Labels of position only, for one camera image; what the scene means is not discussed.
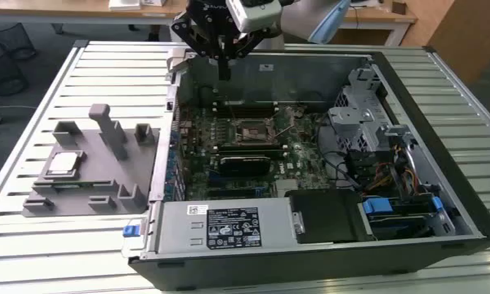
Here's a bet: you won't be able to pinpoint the wooden cabinet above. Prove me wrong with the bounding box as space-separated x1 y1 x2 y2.
400 0 490 86

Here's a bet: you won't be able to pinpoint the silver chipset heatsink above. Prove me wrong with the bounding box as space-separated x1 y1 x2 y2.
276 179 300 193

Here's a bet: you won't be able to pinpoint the silver CPU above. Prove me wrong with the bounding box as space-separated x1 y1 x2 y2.
48 152 82 176

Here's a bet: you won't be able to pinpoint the black plastic shroud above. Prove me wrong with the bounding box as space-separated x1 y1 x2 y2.
284 189 377 244

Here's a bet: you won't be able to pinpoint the blue disk carrier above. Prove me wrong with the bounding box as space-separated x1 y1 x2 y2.
361 197 394 222

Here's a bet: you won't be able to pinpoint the wooden desk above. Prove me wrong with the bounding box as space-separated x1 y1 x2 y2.
334 0 418 47
0 0 192 42

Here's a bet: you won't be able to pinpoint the small graphics card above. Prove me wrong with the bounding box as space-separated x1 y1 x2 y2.
217 154 273 178

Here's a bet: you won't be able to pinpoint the silver metal drive cage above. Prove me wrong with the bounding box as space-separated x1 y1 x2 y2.
326 67 393 154

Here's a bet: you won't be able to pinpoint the CPU socket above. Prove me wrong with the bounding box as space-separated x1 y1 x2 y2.
228 117 282 147

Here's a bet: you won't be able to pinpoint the metal socket cover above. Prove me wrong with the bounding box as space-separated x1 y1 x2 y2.
269 106 298 138

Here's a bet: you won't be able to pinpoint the black internal cable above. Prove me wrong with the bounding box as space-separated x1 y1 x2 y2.
314 113 362 194

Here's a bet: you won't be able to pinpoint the green RAM stick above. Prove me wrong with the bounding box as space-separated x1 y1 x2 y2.
218 153 290 160

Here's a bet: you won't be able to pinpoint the blue disk bay latch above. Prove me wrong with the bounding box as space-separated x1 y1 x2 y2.
430 195 445 216

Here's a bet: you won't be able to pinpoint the silver power supply unit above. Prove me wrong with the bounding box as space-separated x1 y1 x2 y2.
140 197 304 261

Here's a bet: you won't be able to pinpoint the silver case handle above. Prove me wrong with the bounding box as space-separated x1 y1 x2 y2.
165 48 189 84

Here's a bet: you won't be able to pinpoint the red yellow power wires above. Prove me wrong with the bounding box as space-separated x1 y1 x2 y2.
361 146 425 198

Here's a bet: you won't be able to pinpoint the green motherboard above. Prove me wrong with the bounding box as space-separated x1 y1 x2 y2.
174 102 354 202

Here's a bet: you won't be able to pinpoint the grey parts rack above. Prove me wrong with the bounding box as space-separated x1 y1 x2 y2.
20 103 161 218

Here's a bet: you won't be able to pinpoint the black open PC case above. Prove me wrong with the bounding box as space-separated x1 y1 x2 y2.
126 45 490 292

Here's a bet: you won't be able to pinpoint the black wire mesh bin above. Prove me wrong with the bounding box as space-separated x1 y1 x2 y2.
0 23 37 61
0 41 29 97

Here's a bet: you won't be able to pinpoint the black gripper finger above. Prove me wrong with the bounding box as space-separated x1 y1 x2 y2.
170 12 225 80
225 29 270 81

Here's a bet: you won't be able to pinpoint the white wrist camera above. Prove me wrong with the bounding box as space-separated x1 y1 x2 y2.
226 0 284 34

